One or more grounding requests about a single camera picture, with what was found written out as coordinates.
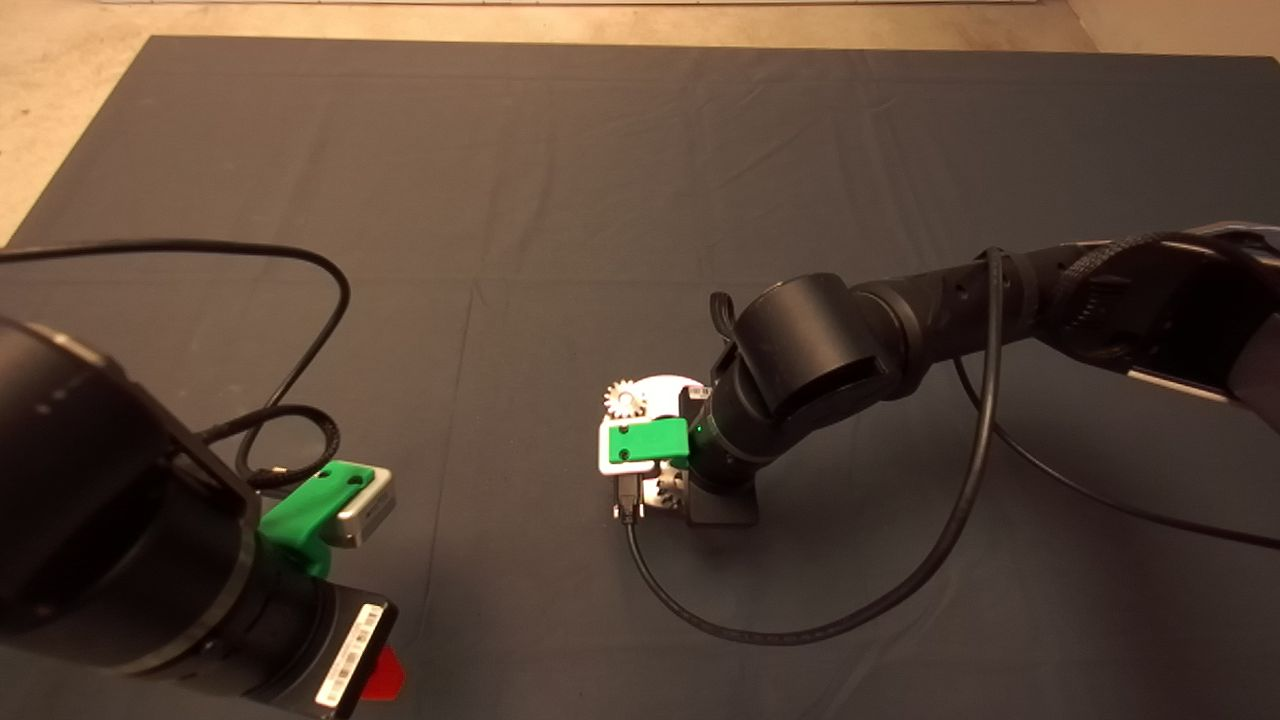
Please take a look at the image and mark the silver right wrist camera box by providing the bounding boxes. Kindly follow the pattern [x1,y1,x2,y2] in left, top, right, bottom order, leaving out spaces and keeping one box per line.
[597,419,662,476]

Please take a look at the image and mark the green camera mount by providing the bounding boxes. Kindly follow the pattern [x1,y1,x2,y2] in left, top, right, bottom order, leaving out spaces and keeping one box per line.
[257,459,377,580]
[609,417,692,470]

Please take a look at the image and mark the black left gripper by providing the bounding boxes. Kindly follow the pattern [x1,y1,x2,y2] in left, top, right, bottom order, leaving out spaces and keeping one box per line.
[298,580,407,720]

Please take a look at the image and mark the black camera cable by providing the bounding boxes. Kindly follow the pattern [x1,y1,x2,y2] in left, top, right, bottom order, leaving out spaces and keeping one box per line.
[612,247,1280,647]
[0,237,353,471]

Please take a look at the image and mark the black right camera cable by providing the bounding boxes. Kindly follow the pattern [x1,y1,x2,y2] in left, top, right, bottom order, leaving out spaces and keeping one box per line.
[612,247,1280,647]

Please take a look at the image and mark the green right camera mount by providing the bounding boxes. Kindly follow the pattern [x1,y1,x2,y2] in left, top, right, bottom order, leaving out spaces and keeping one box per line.
[609,417,692,470]

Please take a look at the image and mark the green left camera mount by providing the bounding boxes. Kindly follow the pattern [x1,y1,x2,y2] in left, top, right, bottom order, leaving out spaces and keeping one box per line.
[257,459,377,580]

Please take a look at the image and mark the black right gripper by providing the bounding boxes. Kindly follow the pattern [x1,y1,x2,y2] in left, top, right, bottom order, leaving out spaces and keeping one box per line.
[677,384,760,528]

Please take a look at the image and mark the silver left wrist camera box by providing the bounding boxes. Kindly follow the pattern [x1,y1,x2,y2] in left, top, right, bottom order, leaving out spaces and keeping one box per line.
[333,464,397,550]

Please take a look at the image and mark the braided black arm cable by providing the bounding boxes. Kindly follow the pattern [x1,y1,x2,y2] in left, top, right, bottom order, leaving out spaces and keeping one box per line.
[198,402,342,492]
[1058,228,1280,303]

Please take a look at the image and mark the black left camera cable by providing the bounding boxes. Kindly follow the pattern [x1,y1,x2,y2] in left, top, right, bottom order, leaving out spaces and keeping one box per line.
[0,237,353,471]

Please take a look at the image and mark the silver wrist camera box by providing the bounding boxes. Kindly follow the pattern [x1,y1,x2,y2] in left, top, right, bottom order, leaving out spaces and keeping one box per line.
[333,464,397,550]
[597,419,662,476]

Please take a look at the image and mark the dark grey table cloth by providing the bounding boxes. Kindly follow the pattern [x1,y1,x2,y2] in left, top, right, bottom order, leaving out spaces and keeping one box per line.
[0,36,1280,720]

